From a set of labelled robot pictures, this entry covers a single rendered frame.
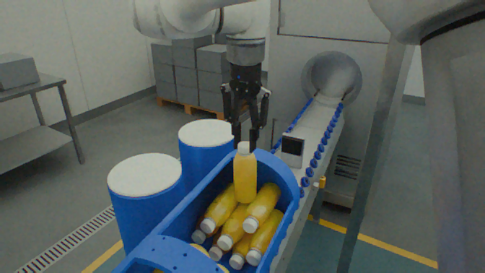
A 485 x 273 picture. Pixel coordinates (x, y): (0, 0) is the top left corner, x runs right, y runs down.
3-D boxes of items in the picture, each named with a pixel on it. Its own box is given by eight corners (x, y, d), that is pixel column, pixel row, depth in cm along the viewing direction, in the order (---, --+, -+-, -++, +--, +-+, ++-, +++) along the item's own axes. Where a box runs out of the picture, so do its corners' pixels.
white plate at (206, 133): (194, 152, 126) (195, 154, 127) (247, 134, 140) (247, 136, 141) (169, 128, 146) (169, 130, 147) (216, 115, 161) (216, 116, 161)
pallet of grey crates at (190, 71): (252, 104, 449) (254, 22, 394) (223, 123, 388) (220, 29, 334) (191, 90, 504) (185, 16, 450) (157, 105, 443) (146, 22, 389)
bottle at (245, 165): (247, 207, 84) (247, 159, 76) (229, 198, 87) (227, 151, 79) (260, 195, 88) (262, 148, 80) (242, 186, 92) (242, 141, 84)
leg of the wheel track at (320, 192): (320, 219, 233) (332, 152, 204) (318, 224, 228) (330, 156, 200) (313, 217, 235) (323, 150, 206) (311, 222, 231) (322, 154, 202)
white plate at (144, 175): (190, 155, 124) (190, 157, 124) (128, 150, 127) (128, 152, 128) (167, 198, 99) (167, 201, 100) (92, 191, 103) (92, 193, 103)
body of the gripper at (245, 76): (268, 60, 70) (266, 96, 75) (236, 56, 74) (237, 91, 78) (255, 67, 64) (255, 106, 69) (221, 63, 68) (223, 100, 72)
